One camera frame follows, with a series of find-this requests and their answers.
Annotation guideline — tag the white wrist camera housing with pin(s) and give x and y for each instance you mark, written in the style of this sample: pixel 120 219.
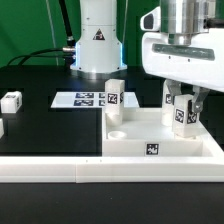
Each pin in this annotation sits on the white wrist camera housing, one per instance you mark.
pixel 151 21

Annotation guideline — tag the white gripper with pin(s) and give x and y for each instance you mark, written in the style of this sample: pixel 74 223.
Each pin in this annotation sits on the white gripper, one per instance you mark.
pixel 200 64

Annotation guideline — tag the tag plate with markers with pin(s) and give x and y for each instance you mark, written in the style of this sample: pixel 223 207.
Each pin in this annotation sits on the tag plate with markers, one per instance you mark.
pixel 65 100

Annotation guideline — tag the partial white block left edge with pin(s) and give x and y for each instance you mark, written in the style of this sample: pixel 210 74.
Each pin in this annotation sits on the partial white block left edge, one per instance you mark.
pixel 1 128

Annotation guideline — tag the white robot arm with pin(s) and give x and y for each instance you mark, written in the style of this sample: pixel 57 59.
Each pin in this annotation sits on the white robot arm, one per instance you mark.
pixel 183 42

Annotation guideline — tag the white U-shaped fence wall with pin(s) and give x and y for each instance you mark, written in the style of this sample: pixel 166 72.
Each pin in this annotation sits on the white U-shaped fence wall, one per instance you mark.
pixel 111 169

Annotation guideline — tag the white square table top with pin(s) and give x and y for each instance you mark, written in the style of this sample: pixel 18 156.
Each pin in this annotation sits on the white square table top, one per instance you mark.
pixel 142 134

